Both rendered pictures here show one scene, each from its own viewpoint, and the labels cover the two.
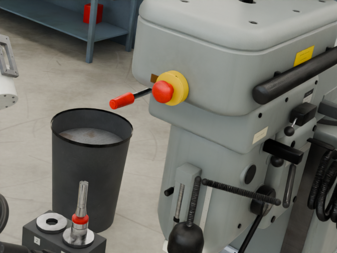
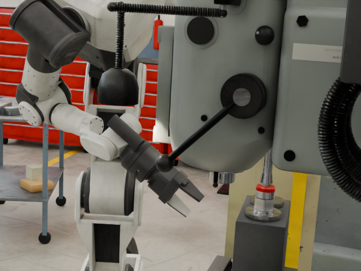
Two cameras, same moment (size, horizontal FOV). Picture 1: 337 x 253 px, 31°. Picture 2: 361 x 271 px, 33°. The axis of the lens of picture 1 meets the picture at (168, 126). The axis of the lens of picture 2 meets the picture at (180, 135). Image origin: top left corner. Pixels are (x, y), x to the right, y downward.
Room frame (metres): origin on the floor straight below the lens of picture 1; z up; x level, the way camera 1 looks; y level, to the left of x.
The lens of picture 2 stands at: (0.84, -1.13, 1.59)
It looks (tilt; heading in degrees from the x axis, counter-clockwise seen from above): 12 degrees down; 75
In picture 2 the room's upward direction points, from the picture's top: 3 degrees clockwise
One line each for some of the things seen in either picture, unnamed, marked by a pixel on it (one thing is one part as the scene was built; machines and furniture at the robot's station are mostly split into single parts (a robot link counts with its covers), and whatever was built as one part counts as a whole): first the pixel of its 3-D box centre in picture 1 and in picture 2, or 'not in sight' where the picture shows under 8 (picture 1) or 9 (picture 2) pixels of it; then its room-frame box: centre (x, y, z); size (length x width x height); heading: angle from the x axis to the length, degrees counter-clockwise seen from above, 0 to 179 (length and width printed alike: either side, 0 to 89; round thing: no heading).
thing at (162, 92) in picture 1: (164, 91); not in sight; (0.97, 0.02, 1.76); 0.04 x 0.03 x 0.04; 59
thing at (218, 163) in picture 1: (211, 182); (231, 76); (1.19, -0.12, 1.47); 0.21 x 0.19 x 0.32; 59
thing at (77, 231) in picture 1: (79, 227); (264, 200); (1.41, 0.20, 1.13); 0.05 x 0.05 x 0.06
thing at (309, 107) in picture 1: (296, 118); not in sight; (1.17, -0.26, 1.66); 0.12 x 0.04 x 0.04; 149
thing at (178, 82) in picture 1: (171, 88); not in sight; (0.99, 0.00, 1.76); 0.06 x 0.02 x 0.06; 59
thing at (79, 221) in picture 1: (80, 218); (265, 187); (1.41, 0.20, 1.16); 0.05 x 0.05 x 0.01
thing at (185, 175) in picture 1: (181, 210); (168, 84); (1.09, -0.06, 1.45); 0.04 x 0.04 x 0.21; 59
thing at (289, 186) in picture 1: (289, 184); (167, 9); (1.03, -0.25, 1.58); 0.17 x 0.01 x 0.01; 168
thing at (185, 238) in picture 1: (186, 237); (118, 85); (0.99, -0.07, 1.44); 0.07 x 0.07 x 0.06
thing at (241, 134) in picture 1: (237, 93); not in sight; (1.22, -0.14, 1.68); 0.34 x 0.24 x 0.10; 149
